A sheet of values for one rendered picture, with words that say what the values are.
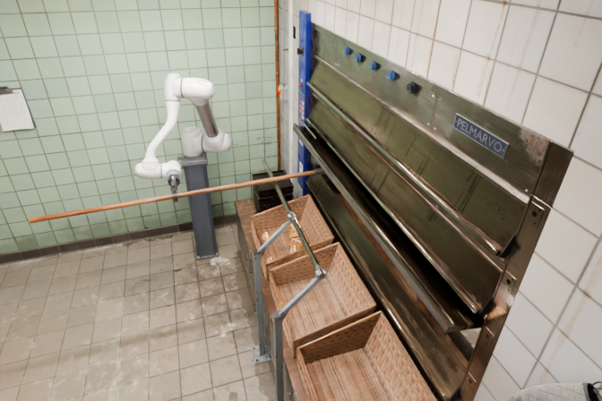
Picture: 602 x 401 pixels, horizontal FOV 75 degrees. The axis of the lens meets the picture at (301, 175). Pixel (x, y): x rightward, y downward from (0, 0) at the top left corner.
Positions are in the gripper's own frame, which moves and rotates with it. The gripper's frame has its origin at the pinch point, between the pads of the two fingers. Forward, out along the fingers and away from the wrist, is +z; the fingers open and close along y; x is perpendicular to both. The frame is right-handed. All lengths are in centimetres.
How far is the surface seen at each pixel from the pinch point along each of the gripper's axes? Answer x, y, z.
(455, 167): -103, -67, 116
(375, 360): -91, 55, 105
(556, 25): -102, -119, 139
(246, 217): -50, 60, -47
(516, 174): -103, -78, 141
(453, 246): -102, -38, 126
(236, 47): -63, -59, -121
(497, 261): -102, -48, 146
